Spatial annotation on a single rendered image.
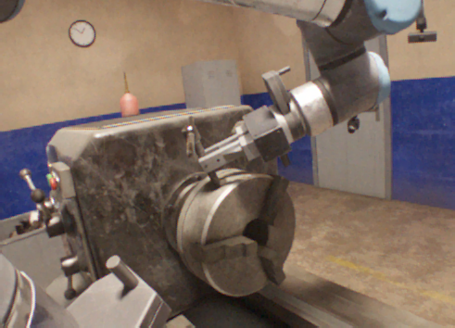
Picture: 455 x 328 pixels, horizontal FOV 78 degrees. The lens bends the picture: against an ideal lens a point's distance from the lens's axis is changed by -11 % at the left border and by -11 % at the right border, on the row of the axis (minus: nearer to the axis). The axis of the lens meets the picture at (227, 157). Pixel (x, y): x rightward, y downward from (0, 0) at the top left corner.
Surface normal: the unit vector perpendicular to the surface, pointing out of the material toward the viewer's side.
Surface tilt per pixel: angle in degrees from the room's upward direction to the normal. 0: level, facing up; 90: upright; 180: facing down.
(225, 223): 90
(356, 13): 131
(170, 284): 90
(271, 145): 103
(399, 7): 92
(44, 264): 90
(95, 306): 25
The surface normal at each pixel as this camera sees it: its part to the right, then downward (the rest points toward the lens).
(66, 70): 0.61, 0.08
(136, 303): -0.33, -0.79
